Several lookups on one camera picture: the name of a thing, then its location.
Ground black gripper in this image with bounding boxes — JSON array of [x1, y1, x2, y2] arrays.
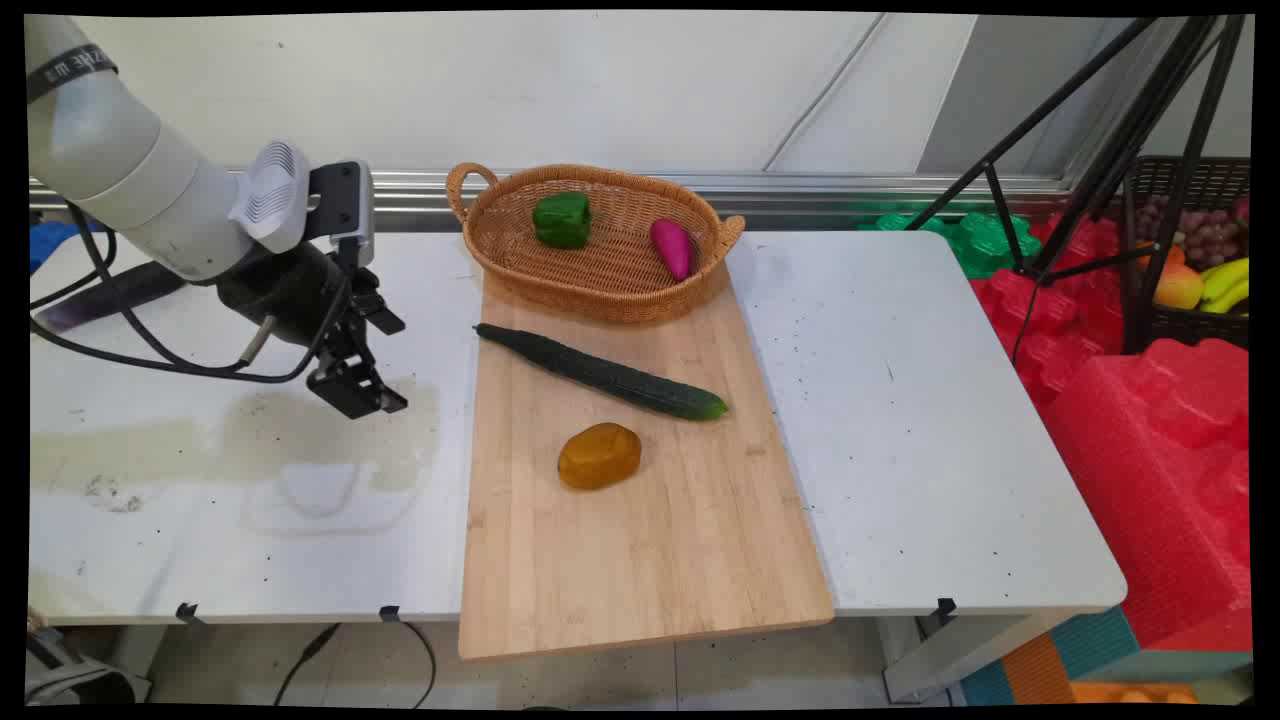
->
[[216, 241, 409, 420]]

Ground woven wicker basket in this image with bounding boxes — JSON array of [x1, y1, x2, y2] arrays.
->
[[446, 162, 747, 324]]

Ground magenta sweet potato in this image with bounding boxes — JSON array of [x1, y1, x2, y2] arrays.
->
[[650, 218, 695, 283]]

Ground black floor cable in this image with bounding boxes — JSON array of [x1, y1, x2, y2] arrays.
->
[[398, 618, 439, 709], [274, 622, 343, 707]]

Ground purple grapes bunch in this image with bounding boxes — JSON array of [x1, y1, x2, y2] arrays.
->
[[1136, 194, 1251, 271]]

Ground green bell pepper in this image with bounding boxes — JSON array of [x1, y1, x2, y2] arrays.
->
[[532, 192, 593, 250]]

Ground grey bag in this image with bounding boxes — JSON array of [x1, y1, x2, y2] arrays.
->
[[25, 604, 154, 707]]

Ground aluminium wall rail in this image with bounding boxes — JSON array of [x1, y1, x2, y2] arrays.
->
[[29, 169, 1079, 233]]

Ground white table leg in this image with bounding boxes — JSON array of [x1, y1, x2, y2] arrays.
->
[[880, 609, 1083, 704]]

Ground dark purple eggplant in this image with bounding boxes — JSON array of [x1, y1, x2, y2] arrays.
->
[[34, 261, 187, 335]]

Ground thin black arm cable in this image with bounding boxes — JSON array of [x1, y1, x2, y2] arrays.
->
[[30, 228, 357, 386]]

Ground yellow red mango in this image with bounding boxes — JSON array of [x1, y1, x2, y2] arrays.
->
[[1152, 263, 1205, 311]]

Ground red foam mats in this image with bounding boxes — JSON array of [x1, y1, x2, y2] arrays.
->
[[968, 214, 1253, 653]]

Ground black tripod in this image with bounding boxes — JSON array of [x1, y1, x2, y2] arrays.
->
[[904, 15, 1247, 363]]

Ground blue foam piece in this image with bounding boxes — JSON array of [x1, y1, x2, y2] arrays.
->
[[29, 220, 99, 274]]

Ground black wicker fruit crate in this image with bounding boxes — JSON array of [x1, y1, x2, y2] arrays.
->
[[1119, 155, 1252, 353]]

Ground long green cucumber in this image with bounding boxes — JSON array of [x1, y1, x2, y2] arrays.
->
[[474, 322, 730, 422]]

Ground blue and orange foam tiles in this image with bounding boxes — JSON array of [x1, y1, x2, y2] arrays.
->
[[958, 604, 1253, 707]]

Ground orange-brown potato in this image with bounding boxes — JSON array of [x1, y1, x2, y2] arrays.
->
[[557, 422, 643, 492]]

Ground green foam mat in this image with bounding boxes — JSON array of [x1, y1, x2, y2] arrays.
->
[[858, 209, 1043, 280]]

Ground yellow green bananas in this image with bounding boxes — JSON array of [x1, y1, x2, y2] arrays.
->
[[1199, 256, 1251, 315]]

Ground wooden cutting board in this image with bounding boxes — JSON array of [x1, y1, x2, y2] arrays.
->
[[458, 262, 836, 663]]

